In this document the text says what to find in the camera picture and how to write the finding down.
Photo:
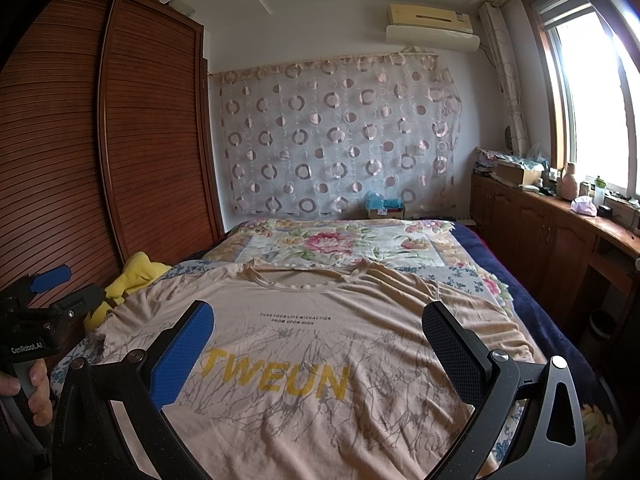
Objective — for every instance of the beige printed t-shirt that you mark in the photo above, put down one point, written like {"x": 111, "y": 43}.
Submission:
{"x": 320, "y": 374}

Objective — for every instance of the cardboard box on cabinet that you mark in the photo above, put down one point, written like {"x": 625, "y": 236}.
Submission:
{"x": 511, "y": 173}

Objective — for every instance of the hanging window curtain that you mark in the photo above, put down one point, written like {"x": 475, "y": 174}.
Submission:
{"x": 500, "y": 46}

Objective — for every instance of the wooden side cabinet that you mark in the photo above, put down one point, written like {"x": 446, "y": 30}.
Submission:
{"x": 553, "y": 252}

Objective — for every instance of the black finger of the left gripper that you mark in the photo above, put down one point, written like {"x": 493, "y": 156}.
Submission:
{"x": 77, "y": 304}

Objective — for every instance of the dark blue blanket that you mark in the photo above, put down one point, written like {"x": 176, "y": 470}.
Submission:
{"x": 548, "y": 337}

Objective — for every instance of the blue tissue box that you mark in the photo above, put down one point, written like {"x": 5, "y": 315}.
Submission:
{"x": 379, "y": 207}

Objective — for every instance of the window with wooden frame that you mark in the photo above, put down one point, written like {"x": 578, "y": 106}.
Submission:
{"x": 594, "y": 93}

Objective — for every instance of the pink floral quilt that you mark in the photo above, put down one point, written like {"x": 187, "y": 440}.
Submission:
{"x": 425, "y": 247}

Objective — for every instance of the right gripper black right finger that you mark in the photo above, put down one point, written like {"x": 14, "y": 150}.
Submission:
{"x": 549, "y": 441}

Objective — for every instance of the yellow plush toy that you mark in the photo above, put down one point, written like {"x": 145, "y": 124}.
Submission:
{"x": 138, "y": 272}

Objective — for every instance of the circle patterned sheer curtain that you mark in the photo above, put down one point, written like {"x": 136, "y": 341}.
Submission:
{"x": 317, "y": 139}

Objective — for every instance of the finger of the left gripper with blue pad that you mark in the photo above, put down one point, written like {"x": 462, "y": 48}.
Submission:
{"x": 48, "y": 280}

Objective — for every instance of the pink bottle on cabinet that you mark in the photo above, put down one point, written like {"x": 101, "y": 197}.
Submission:
{"x": 567, "y": 186}

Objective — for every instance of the white wall air conditioner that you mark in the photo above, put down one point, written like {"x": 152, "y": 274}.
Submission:
{"x": 429, "y": 27}

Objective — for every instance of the person's left hand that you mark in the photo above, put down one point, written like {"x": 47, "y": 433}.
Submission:
{"x": 39, "y": 402}

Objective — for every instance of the blue floral white bedsheet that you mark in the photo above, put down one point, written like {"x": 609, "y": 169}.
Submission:
{"x": 465, "y": 279}

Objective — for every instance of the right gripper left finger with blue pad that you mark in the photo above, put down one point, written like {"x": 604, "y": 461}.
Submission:
{"x": 88, "y": 441}

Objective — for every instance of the brown wooden wardrobe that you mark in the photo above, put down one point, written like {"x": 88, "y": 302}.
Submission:
{"x": 105, "y": 141}

